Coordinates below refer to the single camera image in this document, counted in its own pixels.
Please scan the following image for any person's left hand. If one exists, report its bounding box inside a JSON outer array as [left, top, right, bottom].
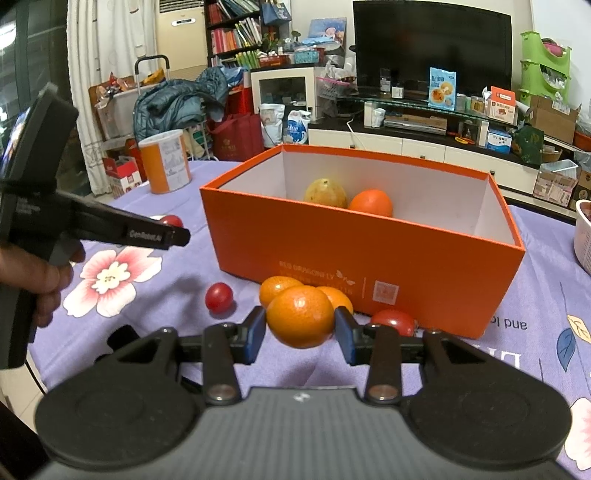
[[0, 240, 75, 328]]

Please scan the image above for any white glass-door cabinet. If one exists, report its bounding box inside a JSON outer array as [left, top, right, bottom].
[[250, 67, 319, 148]]

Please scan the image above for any orange cardboard box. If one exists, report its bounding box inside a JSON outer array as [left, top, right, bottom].
[[199, 144, 527, 340]]

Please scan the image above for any dark green bag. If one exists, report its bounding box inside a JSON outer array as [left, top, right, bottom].
[[512, 124, 544, 167]]

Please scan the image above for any blue padded jacket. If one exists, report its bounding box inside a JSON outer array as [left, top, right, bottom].
[[134, 67, 229, 137]]

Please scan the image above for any bookshelf with books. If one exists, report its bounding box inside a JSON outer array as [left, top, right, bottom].
[[204, 0, 264, 68]]

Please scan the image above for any blue snack packet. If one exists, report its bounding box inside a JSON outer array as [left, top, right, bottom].
[[428, 67, 458, 110]]

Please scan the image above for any orange and white can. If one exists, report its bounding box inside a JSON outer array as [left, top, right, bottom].
[[139, 129, 192, 195]]

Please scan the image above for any white curtain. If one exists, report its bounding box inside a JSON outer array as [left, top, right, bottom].
[[69, 0, 160, 195]]

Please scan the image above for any small tangerine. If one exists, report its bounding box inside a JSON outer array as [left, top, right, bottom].
[[266, 285, 334, 349], [318, 286, 355, 315], [259, 275, 301, 309]]

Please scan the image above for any black television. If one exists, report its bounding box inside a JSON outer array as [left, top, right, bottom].
[[352, 0, 513, 90]]

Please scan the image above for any red and white carton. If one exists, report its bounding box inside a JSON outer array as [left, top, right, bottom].
[[488, 86, 517, 125]]

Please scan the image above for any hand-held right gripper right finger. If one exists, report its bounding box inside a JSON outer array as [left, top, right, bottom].
[[333, 307, 497, 403]]

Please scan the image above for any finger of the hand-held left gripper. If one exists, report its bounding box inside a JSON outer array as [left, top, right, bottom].
[[55, 191, 191, 250]]

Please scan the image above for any standing air conditioner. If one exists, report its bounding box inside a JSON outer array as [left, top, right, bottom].
[[156, 0, 208, 84]]

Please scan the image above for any white bowl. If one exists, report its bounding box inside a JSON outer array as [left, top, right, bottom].
[[575, 199, 591, 273]]

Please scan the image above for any white television cabinet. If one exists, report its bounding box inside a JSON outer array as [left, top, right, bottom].
[[308, 117, 578, 206]]

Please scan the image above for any red shopping bag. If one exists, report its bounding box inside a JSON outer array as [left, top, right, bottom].
[[206, 113, 265, 162]]

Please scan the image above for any large orange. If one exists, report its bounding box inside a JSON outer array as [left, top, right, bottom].
[[348, 189, 394, 217]]

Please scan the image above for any green plastic rack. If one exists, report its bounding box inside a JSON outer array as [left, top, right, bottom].
[[521, 31, 572, 107]]

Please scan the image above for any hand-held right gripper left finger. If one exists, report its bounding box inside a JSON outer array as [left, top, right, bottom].
[[107, 305, 267, 403]]

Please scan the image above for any purple floral tablecloth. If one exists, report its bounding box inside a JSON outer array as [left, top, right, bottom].
[[28, 159, 591, 480]]

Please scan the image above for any yellow speckled fruit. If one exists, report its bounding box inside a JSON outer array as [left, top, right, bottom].
[[304, 178, 348, 209]]

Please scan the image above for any blue tissue box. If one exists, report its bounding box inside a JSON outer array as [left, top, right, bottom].
[[487, 130, 513, 154]]

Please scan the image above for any white and blue bag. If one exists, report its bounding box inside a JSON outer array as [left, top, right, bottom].
[[261, 104, 311, 146]]

